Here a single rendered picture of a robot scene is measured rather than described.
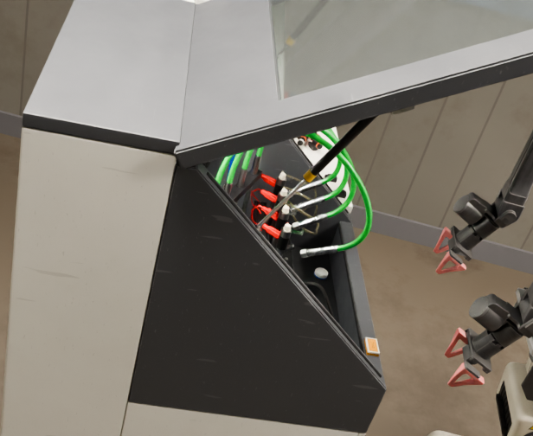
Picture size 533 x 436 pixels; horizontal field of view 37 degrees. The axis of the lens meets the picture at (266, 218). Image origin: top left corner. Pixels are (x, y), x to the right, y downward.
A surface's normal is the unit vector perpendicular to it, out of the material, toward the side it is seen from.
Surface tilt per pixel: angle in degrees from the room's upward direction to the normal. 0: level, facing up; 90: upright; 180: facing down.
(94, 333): 90
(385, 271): 0
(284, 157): 90
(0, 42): 90
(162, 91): 0
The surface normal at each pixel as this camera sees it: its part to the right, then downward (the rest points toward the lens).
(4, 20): -0.11, 0.55
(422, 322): 0.23, -0.80
